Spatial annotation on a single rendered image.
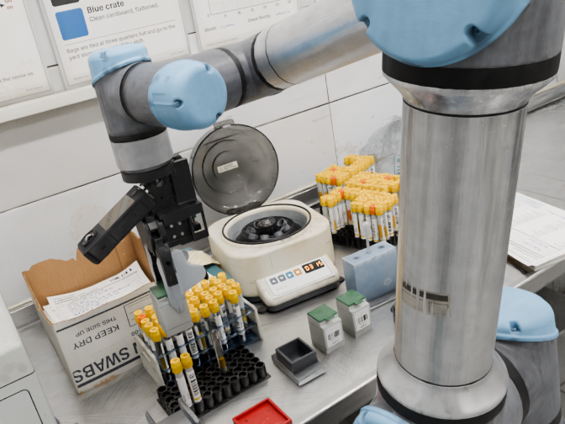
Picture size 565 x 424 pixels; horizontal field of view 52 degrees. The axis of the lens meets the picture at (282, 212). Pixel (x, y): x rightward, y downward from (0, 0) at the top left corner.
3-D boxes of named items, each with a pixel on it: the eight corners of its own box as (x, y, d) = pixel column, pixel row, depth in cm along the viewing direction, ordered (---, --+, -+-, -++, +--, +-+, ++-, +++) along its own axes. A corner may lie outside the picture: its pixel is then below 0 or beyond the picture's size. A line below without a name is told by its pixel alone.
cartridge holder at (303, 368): (299, 387, 95) (296, 369, 94) (271, 361, 103) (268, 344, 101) (326, 372, 97) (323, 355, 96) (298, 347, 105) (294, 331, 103)
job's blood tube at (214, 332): (224, 383, 99) (212, 334, 95) (221, 379, 100) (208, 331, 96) (231, 378, 99) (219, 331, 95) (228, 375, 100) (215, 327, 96)
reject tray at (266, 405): (255, 447, 85) (254, 442, 85) (232, 421, 90) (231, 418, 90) (293, 423, 88) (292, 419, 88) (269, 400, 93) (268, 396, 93)
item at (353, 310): (356, 338, 104) (351, 307, 102) (339, 327, 108) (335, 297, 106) (372, 328, 106) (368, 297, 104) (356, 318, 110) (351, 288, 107)
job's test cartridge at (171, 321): (182, 313, 89) (173, 278, 86) (194, 326, 85) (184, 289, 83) (158, 323, 87) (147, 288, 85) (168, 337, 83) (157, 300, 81)
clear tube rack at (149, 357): (164, 393, 100) (153, 359, 97) (143, 366, 108) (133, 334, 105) (263, 339, 109) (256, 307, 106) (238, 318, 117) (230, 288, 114)
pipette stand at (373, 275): (364, 314, 111) (358, 268, 107) (343, 299, 117) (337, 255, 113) (405, 294, 115) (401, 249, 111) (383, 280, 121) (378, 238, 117)
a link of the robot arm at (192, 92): (245, 45, 66) (187, 48, 74) (166, 68, 59) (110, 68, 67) (257, 113, 69) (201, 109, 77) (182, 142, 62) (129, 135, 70)
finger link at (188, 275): (218, 303, 82) (198, 241, 80) (179, 320, 80) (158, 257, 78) (211, 299, 85) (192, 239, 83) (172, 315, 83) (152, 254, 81)
